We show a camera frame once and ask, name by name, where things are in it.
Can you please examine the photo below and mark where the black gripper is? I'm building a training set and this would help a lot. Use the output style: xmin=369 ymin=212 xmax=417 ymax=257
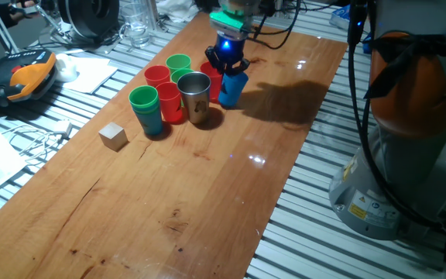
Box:
xmin=204 ymin=32 xmax=251 ymax=77

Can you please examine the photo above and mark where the red plastic cup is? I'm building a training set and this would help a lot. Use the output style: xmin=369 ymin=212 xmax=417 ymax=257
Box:
xmin=199 ymin=60 xmax=224 ymax=104
xmin=155 ymin=81 xmax=184 ymax=123
xmin=143 ymin=64 xmax=171 ymax=88

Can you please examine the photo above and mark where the stainless steel cup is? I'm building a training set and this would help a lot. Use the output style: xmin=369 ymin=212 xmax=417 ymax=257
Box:
xmin=177 ymin=71 xmax=212 ymax=125

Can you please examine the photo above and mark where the white crumpled tissue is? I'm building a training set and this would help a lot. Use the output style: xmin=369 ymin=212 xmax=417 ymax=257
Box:
xmin=156 ymin=0 xmax=201 ymax=23

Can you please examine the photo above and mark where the clear drinking glass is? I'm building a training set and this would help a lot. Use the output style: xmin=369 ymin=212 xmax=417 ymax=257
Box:
xmin=119 ymin=2 xmax=152 ymax=50

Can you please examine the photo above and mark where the blue tissue packet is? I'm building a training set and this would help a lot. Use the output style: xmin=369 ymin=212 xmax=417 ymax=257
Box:
xmin=329 ymin=4 xmax=352 ymax=31

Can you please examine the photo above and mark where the light wooden cube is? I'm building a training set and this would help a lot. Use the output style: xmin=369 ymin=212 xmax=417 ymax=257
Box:
xmin=98 ymin=122 xmax=129 ymax=153

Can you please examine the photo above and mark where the white blank paper sheet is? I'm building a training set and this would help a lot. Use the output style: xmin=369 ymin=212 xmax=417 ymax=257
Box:
xmin=60 ymin=55 xmax=119 ymax=95

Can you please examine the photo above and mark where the black filament spool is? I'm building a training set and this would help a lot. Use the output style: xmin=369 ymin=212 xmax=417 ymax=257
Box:
xmin=57 ymin=0 xmax=121 ymax=40

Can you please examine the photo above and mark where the white round device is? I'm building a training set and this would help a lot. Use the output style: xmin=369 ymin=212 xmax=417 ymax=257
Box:
xmin=53 ymin=53 xmax=79 ymax=84

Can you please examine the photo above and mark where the varnished wooden board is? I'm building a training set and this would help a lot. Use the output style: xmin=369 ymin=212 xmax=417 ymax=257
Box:
xmin=0 ymin=12 xmax=348 ymax=279

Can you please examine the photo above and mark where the orange and black teach pendant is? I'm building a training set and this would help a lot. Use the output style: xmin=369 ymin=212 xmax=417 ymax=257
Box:
xmin=0 ymin=49 xmax=59 ymax=109

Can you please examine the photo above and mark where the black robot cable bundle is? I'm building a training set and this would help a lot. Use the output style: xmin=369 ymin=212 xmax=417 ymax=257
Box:
xmin=245 ymin=0 xmax=446 ymax=233

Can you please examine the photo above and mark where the white charger with cable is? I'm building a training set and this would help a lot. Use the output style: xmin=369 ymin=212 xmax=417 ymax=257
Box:
xmin=1 ymin=119 xmax=74 ymax=167

